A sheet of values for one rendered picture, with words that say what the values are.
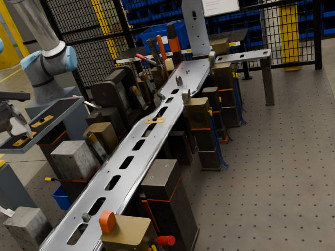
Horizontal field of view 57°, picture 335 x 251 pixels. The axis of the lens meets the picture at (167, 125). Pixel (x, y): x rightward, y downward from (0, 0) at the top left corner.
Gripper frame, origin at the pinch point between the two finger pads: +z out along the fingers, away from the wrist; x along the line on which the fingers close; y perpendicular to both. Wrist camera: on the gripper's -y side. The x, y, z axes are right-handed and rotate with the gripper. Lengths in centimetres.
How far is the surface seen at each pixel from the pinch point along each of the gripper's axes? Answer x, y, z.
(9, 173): 3.7, 12.4, 6.2
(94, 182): 25.4, -0.1, 17.7
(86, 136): 16.8, -11.5, 7.6
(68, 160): 17.7, -0.1, 9.1
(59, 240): 31.0, 22.2, 17.7
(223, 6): 25, -140, -1
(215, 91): 44, -66, 19
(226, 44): 35, -111, 13
